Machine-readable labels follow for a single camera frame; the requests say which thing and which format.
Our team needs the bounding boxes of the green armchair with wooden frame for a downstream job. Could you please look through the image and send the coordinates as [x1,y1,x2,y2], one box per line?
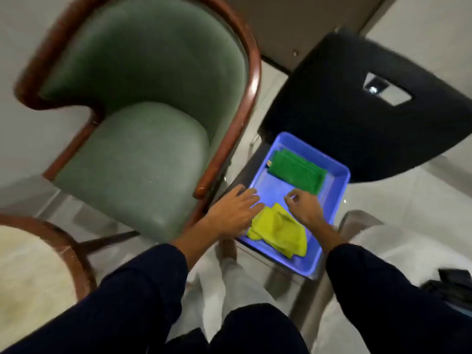
[14,0,262,244]

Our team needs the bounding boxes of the blue plastic tray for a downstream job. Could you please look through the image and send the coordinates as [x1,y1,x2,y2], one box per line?
[239,131,351,278]

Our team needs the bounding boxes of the person's right forearm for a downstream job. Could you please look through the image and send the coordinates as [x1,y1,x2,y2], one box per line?
[311,221,472,354]

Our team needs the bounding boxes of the round table with wooden rim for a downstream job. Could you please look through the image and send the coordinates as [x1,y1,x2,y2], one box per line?
[0,214,97,352]

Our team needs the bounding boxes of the black bag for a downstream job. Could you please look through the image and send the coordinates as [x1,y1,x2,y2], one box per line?
[420,268,472,311]

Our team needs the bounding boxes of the black plastic chair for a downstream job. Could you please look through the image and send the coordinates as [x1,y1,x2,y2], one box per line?
[221,29,472,343]

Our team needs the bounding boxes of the person's white trousers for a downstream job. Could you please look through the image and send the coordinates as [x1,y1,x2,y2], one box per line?
[168,250,295,343]

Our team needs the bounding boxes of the yellow cloth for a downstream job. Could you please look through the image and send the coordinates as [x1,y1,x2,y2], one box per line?
[246,203,308,259]

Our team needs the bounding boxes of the green folded cloth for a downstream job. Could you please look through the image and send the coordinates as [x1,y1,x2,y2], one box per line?
[267,149,328,196]

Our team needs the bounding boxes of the person's left hand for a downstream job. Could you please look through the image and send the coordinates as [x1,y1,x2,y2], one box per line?
[204,184,265,239]

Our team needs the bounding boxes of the person's left forearm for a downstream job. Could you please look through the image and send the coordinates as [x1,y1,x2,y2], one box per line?
[0,217,222,354]

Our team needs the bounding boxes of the person's right hand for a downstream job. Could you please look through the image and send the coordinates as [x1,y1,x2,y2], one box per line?
[284,189,326,230]

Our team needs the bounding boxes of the person's dark shirt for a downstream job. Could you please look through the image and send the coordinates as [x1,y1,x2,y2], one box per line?
[147,303,311,354]

